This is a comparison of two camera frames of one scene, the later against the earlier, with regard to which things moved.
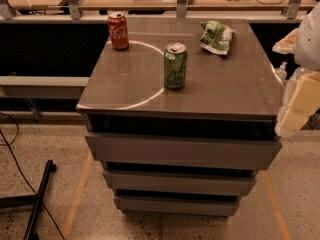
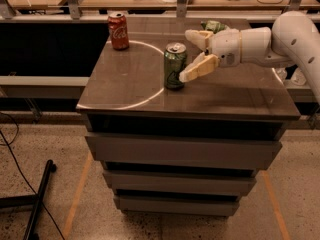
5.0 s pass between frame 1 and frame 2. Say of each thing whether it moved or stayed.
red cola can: stayed
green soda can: stayed
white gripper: moved
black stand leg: stayed
